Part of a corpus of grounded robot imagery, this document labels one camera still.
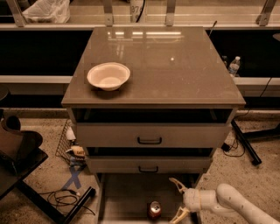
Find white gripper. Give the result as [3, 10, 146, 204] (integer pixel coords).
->
[169, 178, 218, 224]

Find red coke can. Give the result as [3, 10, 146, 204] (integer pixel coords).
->
[147, 201, 162, 220]

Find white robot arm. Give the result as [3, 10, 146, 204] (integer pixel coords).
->
[169, 178, 280, 224]

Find middle grey drawer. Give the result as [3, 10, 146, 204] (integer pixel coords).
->
[86, 156, 212, 173]

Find grey drawer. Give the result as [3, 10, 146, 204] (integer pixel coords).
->
[86, 156, 212, 173]
[75, 122, 231, 148]

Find open bottom drawer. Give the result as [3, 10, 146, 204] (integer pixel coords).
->
[97, 173, 200, 224]

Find grey drawer cabinet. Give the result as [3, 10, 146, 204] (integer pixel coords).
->
[60, 25, 247, 176]

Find top grey drawer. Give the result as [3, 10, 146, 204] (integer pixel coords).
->
[75, 122, 231, 148]

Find blue tape cross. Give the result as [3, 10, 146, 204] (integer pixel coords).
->
[62, 166, 84, 189]

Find snack bag on floor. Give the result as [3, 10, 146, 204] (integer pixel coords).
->
[66, 145, 86, 166]

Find black table leg left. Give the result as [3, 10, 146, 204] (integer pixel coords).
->
[16, 180, 97, 224]

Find white paper bowl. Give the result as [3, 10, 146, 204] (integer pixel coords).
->
[87, 62, 130, 91]

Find clear water bottle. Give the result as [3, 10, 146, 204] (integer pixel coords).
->
[228, 56, 241, 77]

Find dark brown chair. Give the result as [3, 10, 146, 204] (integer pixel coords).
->
[0, 115, 48, 200]

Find white plastic bag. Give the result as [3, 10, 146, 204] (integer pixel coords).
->
[23, 0, 70, 24]

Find black cable right floor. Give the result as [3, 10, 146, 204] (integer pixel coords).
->
[220, 137, 247, 158]

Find black cable on floor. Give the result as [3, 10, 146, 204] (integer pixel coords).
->
[38, 188, 96, 217]

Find wire mesh basket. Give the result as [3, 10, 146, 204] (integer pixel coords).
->
[55, 120, 71, 165]

